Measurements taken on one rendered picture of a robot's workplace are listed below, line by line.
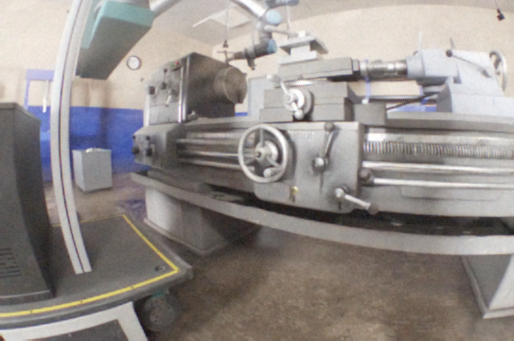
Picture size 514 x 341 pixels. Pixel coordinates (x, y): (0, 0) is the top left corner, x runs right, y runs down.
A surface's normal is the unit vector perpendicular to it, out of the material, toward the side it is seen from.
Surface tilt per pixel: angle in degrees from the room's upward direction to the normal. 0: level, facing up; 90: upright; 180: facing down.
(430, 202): 90
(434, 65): 94
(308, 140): 90
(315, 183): 90
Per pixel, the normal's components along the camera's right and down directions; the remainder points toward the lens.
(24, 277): 0.77, 0.04
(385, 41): -0.57, 0.04
